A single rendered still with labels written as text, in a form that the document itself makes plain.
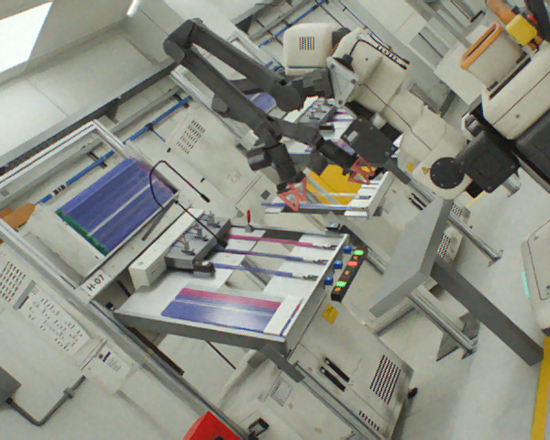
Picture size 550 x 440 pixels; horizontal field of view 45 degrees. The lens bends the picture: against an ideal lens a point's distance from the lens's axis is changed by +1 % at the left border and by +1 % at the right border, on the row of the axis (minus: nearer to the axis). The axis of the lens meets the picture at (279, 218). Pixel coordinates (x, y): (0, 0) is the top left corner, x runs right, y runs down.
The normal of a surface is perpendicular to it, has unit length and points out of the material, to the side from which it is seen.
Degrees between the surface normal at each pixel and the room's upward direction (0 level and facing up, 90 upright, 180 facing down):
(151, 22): 90
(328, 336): 90
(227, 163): 90
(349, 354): 90
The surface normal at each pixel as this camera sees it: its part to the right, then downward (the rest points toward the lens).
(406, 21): -0.40, 0.50
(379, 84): -0.25, 0.35
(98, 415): 0.53, -0.55
